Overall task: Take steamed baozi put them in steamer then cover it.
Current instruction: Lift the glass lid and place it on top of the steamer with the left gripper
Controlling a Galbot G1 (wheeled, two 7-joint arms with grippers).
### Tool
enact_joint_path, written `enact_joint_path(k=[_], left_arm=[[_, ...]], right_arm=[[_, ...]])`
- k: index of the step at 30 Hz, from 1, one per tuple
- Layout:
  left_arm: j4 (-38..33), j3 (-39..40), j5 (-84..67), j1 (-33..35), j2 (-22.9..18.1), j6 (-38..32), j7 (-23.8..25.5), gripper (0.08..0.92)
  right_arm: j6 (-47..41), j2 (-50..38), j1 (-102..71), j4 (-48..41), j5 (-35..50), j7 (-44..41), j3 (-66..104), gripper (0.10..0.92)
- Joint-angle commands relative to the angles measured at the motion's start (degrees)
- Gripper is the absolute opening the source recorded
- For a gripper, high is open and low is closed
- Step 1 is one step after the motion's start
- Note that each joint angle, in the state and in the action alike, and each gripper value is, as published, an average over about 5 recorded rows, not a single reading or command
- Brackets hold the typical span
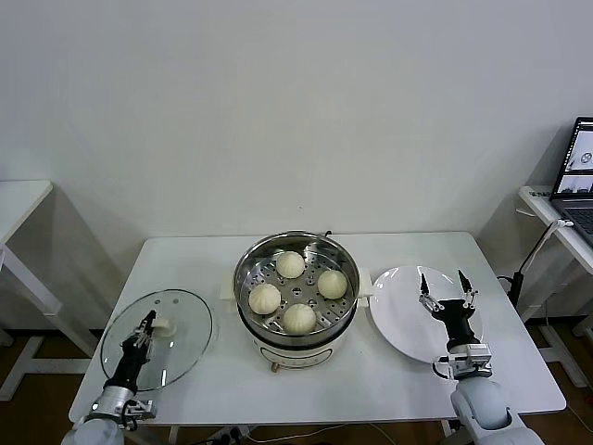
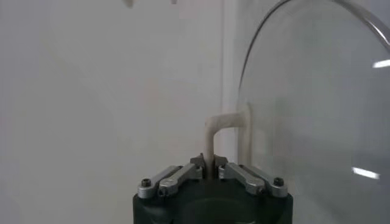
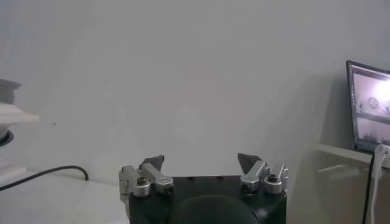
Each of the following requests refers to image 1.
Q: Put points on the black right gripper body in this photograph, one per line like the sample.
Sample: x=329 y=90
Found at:
x=458 y=320

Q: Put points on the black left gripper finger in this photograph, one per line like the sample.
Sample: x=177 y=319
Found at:
x=149 y=342
x=146 y=325

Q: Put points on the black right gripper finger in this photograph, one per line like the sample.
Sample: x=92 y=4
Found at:
x=424 y=285
x=464 y=283

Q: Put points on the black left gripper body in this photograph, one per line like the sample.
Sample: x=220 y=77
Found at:
x=127 y=366

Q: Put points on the round glass pot lid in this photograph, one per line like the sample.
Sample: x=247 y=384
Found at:
x=185 y=324

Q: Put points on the white steamed baozi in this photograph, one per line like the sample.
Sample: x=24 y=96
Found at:
x=264 y=299
x=299 y=319
x=290 y=265
x=332 y=283

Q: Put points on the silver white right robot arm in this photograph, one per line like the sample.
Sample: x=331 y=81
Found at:
x=482 y=408

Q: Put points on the perforated steel steamer basket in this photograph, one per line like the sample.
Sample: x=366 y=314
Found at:
x=250 y=273

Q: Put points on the stainless steel steamer pot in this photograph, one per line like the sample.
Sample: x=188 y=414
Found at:
x=296 y=357

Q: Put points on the round white plate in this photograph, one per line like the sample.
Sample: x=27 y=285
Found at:
x=398 y=315

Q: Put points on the white floor power strip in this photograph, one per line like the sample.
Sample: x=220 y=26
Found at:
x=231 y=434

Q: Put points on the open dark laptop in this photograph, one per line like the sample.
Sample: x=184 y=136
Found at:
x=576 y=157

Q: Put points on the empty white side table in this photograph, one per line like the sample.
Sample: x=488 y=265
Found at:
x=18 y=199

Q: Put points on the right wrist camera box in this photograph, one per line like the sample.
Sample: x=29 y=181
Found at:
x=472 y=357

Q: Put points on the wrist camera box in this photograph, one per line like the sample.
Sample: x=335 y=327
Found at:
x=472 y=357
x=139 y=409

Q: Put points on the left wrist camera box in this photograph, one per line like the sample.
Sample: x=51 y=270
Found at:
x=139 y=409

